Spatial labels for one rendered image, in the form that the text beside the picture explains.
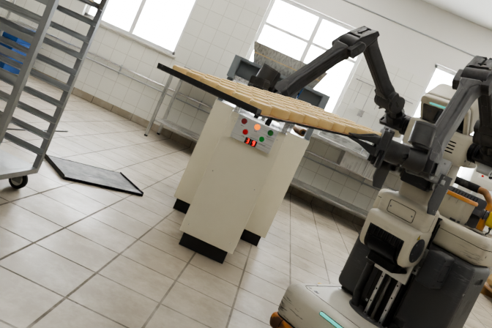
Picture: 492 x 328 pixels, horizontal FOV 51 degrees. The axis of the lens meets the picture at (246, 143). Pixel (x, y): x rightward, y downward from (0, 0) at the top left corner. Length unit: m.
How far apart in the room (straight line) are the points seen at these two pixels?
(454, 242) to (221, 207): 1.27
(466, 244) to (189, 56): 5.32
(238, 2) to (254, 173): 4.43
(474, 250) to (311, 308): 0.71
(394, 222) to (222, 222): 1.15
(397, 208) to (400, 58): 5.00
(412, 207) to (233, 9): 5.27
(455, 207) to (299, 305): 0.80
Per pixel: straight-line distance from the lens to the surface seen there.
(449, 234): 2.38
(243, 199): 2.93
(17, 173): 2.75
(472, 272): 2.36
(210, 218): 2.97
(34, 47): 2.41
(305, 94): 3.67
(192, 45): 7.08
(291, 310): 2.35
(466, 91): 1.62
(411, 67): 7.09
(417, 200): 2.20
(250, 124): 2.86
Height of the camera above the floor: 0.94
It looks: 5 degrees down
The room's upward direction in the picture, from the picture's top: 24 degrees clockwise
